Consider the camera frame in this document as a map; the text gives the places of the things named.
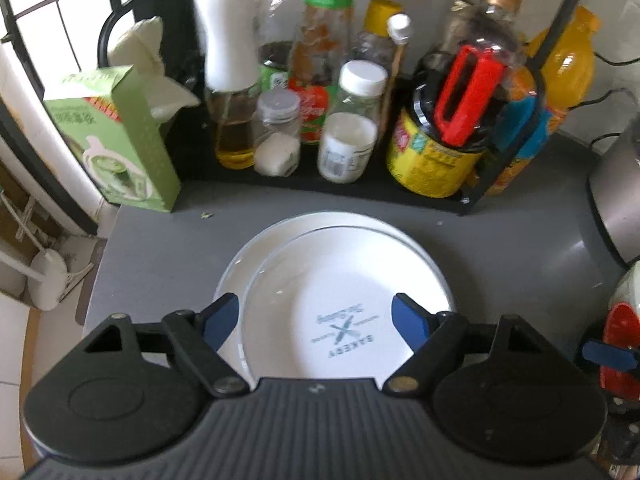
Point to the glass salt jar grey lid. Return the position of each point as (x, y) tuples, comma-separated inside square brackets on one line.
[(276, 133)]

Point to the white ceramic bowl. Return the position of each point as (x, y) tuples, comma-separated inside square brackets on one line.
[(628, 290)]

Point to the red-capped clear bottle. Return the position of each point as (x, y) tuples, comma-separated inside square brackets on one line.
[(277, 24)]

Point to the orange juice bottle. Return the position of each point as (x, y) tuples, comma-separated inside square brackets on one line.
[(568, 74)]

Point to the clear jar white cap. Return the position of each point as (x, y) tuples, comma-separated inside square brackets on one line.
[(361, 85)]

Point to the soy sauce bottle yellow label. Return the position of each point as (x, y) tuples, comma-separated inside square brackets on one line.
[(456, 95)]

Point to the small white Bakery plate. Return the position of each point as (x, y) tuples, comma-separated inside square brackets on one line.
[(340, 304)]

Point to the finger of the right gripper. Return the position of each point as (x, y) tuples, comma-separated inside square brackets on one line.
[(609, 356)]

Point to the green cardboard box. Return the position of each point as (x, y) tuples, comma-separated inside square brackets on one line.
[(106, 122)]

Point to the white plate with flower motif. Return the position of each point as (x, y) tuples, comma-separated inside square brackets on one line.
[(235, 279)]

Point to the green label sauce bottle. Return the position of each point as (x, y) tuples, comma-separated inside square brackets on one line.
[(320, 48)]

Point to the yellow-capped spice bottle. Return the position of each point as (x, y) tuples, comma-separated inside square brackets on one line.
[(372, 43)]

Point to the white-capped oil dispenser bottle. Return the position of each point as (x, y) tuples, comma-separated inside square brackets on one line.
[(231, 76)]

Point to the silver black rice cooker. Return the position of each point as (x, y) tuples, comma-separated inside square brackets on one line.
[(614, 187)]

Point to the white plate with Sweet print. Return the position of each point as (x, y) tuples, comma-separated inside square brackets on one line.
[(270, 269)]

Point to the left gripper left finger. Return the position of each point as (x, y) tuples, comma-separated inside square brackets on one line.
[(195, 339)]

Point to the red and black bowl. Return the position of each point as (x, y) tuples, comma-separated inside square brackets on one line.
[(622, 331)]

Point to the small white pill jar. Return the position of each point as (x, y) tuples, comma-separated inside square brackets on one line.
[(346, 145)]

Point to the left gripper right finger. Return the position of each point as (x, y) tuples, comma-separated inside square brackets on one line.
[(436, 344)]

